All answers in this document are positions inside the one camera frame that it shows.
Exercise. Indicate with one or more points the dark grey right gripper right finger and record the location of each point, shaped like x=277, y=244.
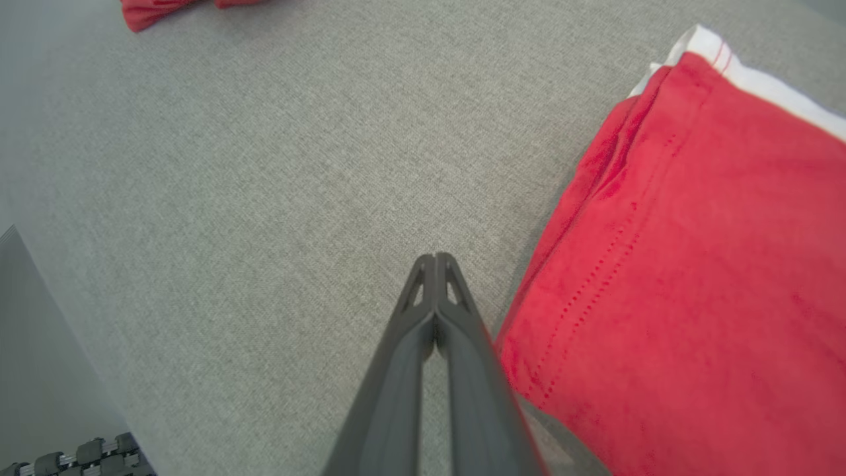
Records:
x=482, y=410

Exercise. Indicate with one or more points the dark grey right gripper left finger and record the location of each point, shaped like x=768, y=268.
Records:
x=390, y=396

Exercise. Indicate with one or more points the red white basketball jersey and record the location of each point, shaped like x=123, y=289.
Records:
x=152, y=12

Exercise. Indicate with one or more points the folded red garment white trim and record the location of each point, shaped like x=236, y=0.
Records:
x=714, y=277

